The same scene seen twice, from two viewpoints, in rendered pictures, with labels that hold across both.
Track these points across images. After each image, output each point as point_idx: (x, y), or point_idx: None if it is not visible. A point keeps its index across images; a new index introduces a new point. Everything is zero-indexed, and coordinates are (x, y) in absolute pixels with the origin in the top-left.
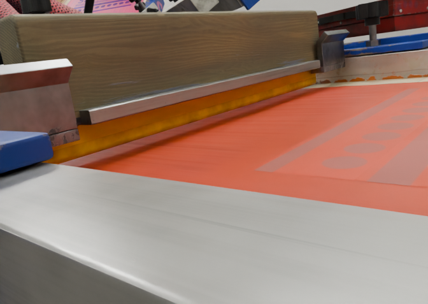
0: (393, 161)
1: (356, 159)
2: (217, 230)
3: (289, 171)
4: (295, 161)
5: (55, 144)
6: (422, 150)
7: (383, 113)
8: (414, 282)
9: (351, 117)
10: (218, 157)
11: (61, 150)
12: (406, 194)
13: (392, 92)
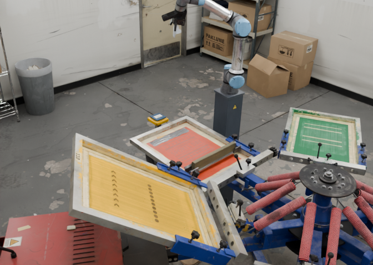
0: (205, 146)
1: (207, 147)
2: (218, 134)
3: (212, 147)
4: (211, 148)
5: None
6: (202, 146)
7: (197, 154)
8: (215, 133)
9: (201, 155)
10: None
11: None
12: (207, 143)
13: (188, 162)
